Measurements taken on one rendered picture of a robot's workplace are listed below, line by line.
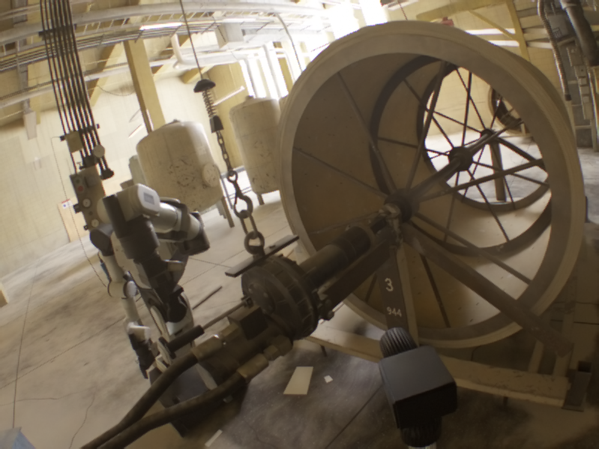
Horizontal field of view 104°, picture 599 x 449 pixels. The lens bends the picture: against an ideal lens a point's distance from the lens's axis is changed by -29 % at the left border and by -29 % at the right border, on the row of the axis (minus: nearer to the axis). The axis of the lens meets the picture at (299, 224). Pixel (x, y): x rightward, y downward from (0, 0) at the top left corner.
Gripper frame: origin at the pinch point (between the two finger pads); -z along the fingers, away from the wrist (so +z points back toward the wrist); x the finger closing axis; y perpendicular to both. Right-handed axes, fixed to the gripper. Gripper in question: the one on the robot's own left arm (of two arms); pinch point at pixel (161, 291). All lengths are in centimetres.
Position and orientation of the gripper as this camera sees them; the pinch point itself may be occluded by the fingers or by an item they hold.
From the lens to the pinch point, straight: 84.1
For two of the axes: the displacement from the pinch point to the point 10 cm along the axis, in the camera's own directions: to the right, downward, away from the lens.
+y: 6.8, -3.9, 6.3
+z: -2.8, -9.2, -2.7
